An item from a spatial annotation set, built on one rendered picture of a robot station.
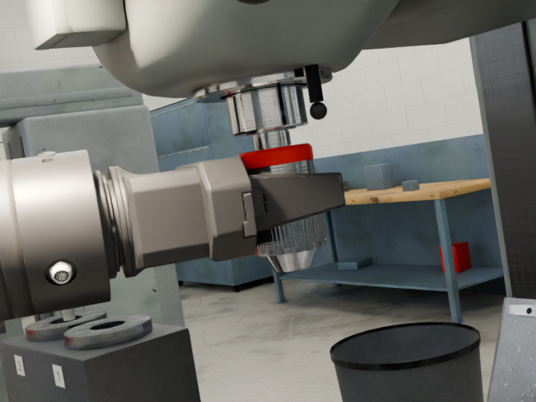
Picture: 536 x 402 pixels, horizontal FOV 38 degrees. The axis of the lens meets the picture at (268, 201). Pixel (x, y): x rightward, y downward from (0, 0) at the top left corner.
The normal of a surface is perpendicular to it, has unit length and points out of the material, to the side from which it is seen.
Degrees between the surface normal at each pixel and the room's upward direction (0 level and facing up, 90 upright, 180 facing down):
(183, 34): 128
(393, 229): 90
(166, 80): 149
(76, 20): 90
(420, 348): 86
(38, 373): 90
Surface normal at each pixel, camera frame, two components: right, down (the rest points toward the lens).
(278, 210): 0.25, 0.01
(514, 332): -0.81, -0.29
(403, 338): -0.21, 0.02
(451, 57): -0.82, 0.16
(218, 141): 0.55, -0.04
